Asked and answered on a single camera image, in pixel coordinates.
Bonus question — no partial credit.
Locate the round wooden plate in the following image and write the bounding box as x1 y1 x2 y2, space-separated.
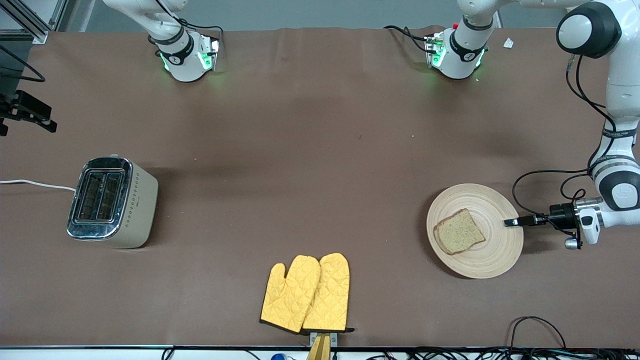
426 183 525 280

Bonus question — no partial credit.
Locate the brown bread slice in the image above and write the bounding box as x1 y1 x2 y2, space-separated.
433 208 486 256

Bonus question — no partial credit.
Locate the beige chrome two-slot toaster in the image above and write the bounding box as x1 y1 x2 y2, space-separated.
66 154 159 249

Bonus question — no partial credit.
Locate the yellow quilted oven mitt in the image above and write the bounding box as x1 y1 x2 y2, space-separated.
259 255 322 334
301 252 355 334

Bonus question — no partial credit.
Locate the white toaster power cable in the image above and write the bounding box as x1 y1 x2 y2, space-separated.
0 179 77 193

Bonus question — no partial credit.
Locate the aluminium frame profile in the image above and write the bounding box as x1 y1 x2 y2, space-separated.
0 0 68 45

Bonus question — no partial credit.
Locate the black looped cable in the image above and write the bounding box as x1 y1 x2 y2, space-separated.
507 316 568 351

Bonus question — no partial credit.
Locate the black cable bundle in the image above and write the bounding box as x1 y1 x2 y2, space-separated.
365 346 640 360

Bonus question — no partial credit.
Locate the black right arm base cable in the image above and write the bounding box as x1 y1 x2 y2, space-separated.
155 0 224 48

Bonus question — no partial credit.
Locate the black arm base cable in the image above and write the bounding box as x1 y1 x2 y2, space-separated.
155 0 224 48
383 25 436 55

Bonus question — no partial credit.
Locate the grey metal bracket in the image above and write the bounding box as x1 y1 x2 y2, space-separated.
310 331 339 347

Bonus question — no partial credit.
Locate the black left arm base cable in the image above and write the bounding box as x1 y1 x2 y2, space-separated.
383 25 436 55

